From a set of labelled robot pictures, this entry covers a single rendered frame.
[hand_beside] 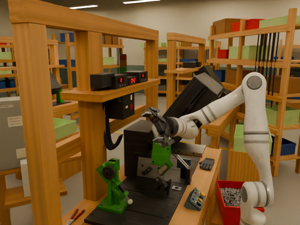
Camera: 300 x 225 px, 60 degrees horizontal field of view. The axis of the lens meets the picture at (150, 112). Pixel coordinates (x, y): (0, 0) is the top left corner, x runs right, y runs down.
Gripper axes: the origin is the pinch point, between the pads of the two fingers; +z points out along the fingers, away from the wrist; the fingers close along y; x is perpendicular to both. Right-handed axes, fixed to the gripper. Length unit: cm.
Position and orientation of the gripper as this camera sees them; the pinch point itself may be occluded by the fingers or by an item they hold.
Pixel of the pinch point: (149, 126)
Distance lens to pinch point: 85.2
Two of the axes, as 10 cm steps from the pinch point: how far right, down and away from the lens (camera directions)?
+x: -7.5, 5.0, 4.3
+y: 4.0, 8.7, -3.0
